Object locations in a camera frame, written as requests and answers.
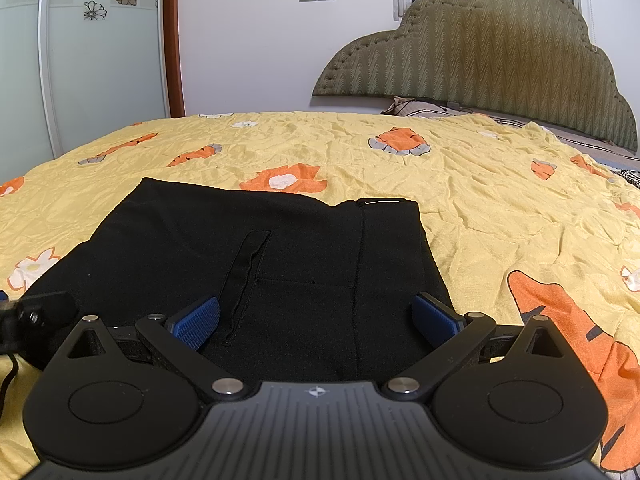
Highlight black cable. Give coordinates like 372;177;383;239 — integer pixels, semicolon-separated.
0;352;21;418

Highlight yellow printed blanket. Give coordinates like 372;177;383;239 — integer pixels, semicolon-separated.
0;110;640;476

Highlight olive padded headboard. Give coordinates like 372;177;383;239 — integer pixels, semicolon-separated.
311;0;640;153

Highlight black pants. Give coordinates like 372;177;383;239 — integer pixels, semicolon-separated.
22;176;456;383

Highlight black white striped cloth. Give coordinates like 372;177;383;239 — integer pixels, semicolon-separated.
612;167;640;189

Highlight flowered wardrobe sliding door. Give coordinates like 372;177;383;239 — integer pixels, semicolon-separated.
0;0;171;181

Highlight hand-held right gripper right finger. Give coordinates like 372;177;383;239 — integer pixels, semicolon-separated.
382;292;583;401

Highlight brown wooden wardrobe frame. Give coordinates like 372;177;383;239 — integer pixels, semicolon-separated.
162;0;187;118

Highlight patterned pillow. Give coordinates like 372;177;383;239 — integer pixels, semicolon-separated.
381;95;451;119

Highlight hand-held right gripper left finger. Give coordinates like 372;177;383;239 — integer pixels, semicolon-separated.
47;296;251;402

